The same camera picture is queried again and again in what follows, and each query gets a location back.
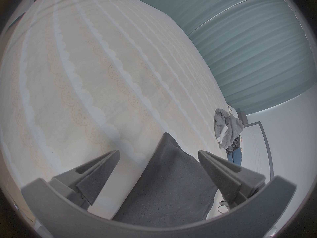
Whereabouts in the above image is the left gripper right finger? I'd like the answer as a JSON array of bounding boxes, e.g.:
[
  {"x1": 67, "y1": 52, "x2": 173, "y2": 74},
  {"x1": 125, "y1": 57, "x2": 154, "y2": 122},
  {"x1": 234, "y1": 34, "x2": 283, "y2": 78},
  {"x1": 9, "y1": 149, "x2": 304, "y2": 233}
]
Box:
[{"x1": 198, "y1": 150, "x2": 266, "y2": 205}]

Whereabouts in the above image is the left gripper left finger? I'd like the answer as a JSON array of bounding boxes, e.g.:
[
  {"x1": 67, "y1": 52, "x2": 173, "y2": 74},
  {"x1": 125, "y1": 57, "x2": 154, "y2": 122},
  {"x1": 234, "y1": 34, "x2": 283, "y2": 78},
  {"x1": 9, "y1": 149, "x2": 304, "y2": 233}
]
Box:
[{"x1": 51, "y1": 150, "x2": 120, "y2": 206}]

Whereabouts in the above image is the black T-shirt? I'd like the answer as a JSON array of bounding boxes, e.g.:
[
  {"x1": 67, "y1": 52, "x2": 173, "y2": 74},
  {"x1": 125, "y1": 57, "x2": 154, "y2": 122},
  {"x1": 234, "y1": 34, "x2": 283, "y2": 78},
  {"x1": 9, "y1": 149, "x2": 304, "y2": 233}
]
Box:
[{"x1": 110, "y1": 132, "x2": 219, "y2": 229}]

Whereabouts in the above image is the pile of clothes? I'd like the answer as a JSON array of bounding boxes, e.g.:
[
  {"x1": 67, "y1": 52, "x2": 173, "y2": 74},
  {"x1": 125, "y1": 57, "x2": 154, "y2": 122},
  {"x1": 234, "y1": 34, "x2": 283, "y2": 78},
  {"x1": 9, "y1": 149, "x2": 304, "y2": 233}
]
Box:
[{"x1": 214, "y1": 108, "x2": 244, "y2": 165}]

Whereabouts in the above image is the grey bedside table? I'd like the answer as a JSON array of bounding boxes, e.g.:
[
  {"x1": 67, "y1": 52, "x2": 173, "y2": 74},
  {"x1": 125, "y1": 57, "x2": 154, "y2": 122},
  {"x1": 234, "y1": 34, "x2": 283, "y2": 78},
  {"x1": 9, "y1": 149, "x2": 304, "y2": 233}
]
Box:
[{"x1": 238, "y1": 111, "x2": 249, "y2": 126}]

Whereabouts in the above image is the white printed pillow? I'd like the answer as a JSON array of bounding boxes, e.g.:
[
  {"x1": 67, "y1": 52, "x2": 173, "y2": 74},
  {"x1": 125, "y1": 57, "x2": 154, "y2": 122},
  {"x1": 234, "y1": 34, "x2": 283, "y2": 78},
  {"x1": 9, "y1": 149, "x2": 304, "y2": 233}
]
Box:
[{"x1": 227, "y1": 104, "x2": 239, "y2": 117}]

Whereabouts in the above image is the bed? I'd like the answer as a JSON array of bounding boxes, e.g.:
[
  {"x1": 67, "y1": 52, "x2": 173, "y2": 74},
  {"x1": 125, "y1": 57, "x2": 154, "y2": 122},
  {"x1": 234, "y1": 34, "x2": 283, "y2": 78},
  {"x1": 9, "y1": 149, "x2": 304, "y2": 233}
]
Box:
[{"x1": 0, "y1": 0, "x2": 274, "y2": 220}]

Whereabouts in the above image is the blue-green curtain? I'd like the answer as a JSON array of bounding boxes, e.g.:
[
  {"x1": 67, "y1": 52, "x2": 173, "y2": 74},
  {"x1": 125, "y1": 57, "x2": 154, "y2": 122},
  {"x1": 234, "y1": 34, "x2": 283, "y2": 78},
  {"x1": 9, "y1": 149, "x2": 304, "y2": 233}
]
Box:
[
  {"x1": 187, "y1": 0, "x2": 317, "y2": 113},
  {"x1": 134, "y1": 0, "x2": 275, "y2": 35}
]

